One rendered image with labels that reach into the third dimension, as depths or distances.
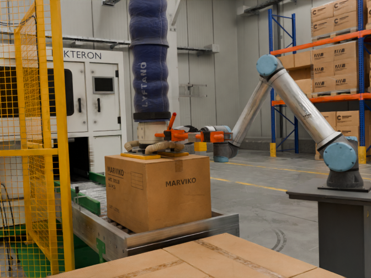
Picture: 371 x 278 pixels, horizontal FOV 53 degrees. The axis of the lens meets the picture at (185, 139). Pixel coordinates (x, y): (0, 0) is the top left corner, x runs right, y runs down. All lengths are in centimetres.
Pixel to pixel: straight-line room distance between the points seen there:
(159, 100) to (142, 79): 15
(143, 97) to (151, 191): 57
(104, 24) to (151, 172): 991
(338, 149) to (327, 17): 832
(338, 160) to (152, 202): 95
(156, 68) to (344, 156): 111
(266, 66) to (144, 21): 73
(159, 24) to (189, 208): 105
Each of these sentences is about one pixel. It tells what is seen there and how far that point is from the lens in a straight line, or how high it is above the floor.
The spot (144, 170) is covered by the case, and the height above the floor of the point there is 91.
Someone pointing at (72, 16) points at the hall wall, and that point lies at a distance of 1137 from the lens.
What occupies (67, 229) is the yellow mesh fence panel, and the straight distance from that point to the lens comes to 257.
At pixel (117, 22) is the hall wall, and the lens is 1184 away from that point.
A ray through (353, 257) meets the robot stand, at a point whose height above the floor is 40.
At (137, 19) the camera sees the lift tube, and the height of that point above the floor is 174.
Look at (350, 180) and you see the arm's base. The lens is 219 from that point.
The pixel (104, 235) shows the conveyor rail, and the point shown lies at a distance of 218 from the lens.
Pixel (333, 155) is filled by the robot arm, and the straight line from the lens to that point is 200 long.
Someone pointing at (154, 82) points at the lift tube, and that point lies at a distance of 219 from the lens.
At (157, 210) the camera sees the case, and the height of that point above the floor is 69.
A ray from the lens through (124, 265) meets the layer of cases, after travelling 172.
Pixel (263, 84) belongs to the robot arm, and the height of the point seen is 135.
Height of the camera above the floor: 116
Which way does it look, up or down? 3 degrees down
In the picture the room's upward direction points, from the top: 2 degrees counter-clockwise
